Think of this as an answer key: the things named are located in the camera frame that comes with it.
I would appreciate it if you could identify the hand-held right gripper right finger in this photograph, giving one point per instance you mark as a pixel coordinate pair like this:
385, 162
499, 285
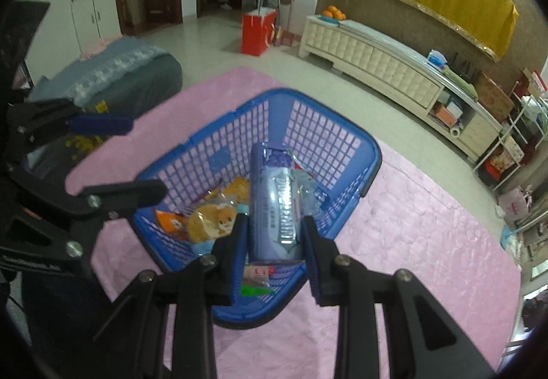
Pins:
310, 259

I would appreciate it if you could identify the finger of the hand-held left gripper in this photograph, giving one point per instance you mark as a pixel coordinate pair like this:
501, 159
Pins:
102, 125
128, 195

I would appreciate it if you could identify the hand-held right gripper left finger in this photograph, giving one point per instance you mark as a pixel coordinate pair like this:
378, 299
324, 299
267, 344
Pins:
237, 250

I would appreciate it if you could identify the cracker packet with green strip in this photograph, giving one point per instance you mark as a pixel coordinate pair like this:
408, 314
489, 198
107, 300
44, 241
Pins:
257, 272

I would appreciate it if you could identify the brown cat cookie packet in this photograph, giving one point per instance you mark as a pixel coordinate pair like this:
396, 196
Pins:
212, 222

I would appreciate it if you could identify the orange snack packet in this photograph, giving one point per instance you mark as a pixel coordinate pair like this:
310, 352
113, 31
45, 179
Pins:
169, 222

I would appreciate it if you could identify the clear pastry packet blue print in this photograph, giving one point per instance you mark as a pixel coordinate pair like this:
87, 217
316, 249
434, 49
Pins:
237, 189

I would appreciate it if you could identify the purple gum pack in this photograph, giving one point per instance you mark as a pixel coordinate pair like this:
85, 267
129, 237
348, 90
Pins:
274, 199

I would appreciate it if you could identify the blue plastic basket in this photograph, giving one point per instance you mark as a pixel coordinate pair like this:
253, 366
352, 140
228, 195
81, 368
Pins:
372, 156

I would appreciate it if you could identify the grey covered sofa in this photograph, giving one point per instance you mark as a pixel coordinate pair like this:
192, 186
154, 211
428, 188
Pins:
128, 62

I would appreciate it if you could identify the red gift bag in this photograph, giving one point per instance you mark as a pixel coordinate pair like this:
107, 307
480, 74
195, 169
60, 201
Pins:
257, 34

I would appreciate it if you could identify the white paper roll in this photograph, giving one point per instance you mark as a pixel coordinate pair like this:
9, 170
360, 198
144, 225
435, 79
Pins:
455, 131

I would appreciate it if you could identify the orange box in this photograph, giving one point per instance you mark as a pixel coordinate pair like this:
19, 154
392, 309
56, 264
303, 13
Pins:
446, 117

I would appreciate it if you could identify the cleaning tools bundle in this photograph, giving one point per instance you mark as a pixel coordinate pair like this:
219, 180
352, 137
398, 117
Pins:
280, 27

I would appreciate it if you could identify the pink shopping bag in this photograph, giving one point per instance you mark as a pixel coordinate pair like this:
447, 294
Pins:
513, 205

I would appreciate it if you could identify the cream TV cabinet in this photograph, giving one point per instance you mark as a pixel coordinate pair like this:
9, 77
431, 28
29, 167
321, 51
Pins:
376, 57

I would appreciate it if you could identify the white shelf rack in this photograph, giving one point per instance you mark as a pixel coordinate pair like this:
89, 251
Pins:
505, 147

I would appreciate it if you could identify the green folded cloth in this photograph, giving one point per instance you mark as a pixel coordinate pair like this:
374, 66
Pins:
462, 85

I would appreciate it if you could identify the blue tissue box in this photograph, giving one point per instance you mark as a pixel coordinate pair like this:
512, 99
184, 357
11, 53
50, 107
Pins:
436, 58

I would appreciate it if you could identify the brown cardboard box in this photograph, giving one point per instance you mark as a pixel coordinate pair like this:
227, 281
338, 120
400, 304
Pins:
494, 96

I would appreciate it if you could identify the black router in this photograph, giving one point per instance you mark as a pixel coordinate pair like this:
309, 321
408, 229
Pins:
464, 67

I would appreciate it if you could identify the plate of oranges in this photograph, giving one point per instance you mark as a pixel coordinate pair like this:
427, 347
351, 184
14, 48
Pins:
334, 12

